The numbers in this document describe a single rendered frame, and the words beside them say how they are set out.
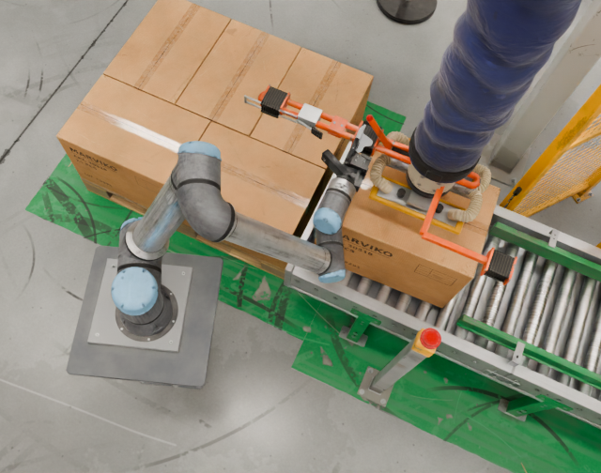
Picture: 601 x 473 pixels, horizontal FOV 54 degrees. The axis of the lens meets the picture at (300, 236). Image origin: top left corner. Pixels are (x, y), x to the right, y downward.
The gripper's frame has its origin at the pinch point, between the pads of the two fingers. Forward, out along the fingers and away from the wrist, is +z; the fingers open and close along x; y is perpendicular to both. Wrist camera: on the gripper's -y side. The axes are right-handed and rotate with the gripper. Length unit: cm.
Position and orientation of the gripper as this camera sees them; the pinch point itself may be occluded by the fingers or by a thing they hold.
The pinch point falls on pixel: (360, 135)
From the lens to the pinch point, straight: 205.9
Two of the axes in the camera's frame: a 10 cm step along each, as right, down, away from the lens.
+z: 4.0, -8.3, 3.8
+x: 0.5, -3.9, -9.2
